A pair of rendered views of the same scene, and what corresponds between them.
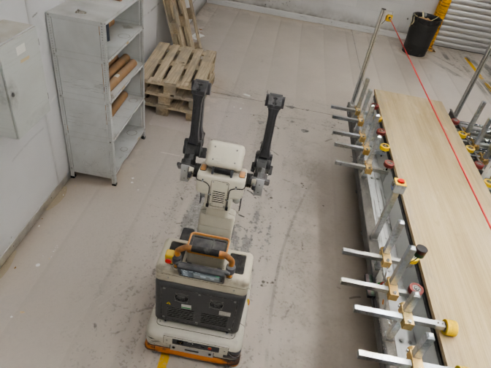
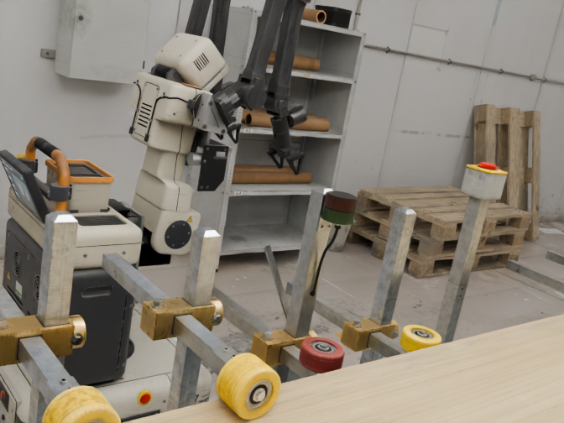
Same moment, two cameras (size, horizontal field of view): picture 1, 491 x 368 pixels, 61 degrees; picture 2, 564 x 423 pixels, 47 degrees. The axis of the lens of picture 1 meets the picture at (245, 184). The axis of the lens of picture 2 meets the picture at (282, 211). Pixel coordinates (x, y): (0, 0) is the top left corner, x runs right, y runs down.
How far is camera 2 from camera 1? 2.30 m
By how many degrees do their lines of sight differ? 49
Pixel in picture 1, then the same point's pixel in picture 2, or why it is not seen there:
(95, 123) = not seen: hidden behind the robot
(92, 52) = (236, 51)
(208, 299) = (33, 269)
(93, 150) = (205, 203)
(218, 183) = (149, 87)
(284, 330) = not seen: outside the picture
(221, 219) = (155, 182)
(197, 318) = not seen: hidden behind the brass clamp
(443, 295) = (380, 393)
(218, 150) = (175, 40)
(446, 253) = (545, 384)
